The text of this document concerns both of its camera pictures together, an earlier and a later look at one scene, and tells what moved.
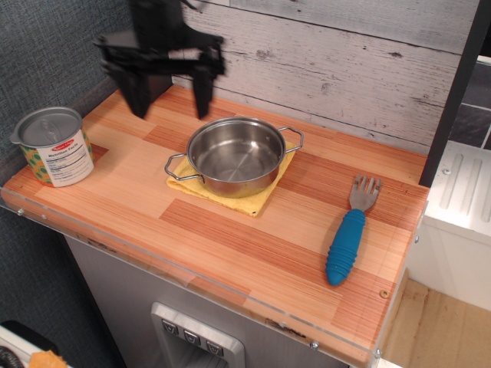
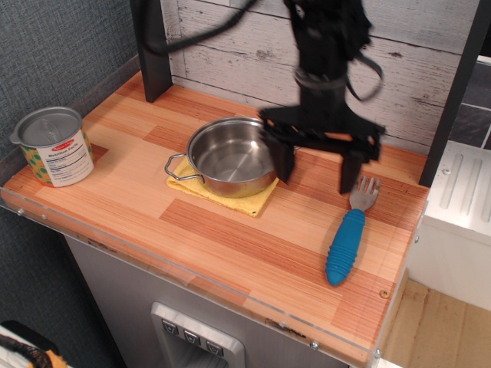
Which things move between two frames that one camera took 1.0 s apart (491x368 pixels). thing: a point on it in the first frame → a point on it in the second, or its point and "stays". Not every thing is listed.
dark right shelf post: x=448 y=120 stays
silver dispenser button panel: x=186 y=342 stays
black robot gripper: x=160 y=31 → x=321 y=120
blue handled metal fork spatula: x=348 y=233 stays
